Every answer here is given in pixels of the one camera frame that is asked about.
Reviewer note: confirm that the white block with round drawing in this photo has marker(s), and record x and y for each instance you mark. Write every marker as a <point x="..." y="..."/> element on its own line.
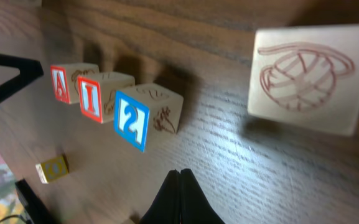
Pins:
<point x="307" y="77"/>

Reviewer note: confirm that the black mounting rail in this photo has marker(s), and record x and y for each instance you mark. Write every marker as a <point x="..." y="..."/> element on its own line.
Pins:
<point x="35" y="211"/>

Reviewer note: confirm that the red letter A block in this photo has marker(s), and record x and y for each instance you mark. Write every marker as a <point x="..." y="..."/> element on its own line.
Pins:
<point x="65" y="79"/>

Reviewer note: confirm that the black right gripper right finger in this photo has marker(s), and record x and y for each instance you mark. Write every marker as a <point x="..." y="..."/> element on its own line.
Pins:
<point x="194" y="206"/>

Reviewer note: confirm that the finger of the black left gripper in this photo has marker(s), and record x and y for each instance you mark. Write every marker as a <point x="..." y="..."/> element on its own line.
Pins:
<point x="30" y="70"/>

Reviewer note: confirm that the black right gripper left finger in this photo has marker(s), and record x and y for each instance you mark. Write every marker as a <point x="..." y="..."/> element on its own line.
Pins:
<point x="165" y="208"/>

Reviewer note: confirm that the blue number 2 block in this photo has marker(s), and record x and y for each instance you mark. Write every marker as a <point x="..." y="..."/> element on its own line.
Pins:
<point x="147" y="114"/>

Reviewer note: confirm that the red letter I block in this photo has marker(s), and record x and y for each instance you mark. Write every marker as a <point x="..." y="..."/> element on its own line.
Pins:
<point x="97" y="94"/>

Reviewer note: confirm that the white block with animal drawing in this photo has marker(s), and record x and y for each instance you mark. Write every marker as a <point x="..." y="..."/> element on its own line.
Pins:
<point x="52" y="169"/>

